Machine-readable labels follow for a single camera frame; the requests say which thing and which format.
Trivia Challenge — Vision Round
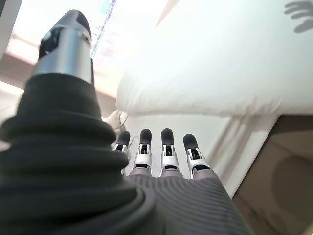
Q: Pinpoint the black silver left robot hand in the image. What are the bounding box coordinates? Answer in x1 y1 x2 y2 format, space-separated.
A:
0 9 254 235

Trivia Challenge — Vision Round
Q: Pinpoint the white duvet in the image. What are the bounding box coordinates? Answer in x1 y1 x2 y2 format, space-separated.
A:
116 0 313 116

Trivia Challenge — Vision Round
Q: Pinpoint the white mattress sheet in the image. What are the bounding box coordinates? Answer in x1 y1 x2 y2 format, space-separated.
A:
122 113 280 197

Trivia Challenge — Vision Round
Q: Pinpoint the brown upholstered bed frame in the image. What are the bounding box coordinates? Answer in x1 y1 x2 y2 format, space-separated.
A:
231 114 313 235

